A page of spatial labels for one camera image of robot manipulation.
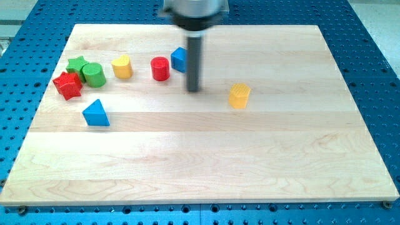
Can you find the black tool mount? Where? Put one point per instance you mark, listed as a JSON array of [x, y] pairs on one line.
[[196, 24]]

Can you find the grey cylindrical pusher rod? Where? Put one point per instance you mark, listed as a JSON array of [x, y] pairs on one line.
[[193, 63]]

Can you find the red cylinder block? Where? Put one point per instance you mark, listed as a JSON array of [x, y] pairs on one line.
[[160, 68]]

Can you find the blue cube block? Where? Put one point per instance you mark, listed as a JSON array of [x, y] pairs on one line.
[[178, 59]]

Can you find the yellow hexagon block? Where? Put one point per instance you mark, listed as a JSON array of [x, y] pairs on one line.
[[239, 95]]

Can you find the yellow heart block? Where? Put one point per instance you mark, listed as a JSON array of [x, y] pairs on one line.
[[122, 67]]

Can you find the green cylinder block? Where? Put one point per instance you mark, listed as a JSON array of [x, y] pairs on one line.
[[94, 75]]

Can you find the light wooden board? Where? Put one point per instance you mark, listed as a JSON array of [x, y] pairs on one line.
[[301, 137]]

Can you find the green star block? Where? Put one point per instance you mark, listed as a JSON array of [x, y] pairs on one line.
[[75, 65]]

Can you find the blue triangle block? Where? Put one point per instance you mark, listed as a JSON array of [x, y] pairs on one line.
[[95, 114]]

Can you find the red star block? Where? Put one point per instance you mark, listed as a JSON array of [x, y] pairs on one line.
[[68, 85]]

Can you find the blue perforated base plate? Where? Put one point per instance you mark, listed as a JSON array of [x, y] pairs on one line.
[[32, 56]]

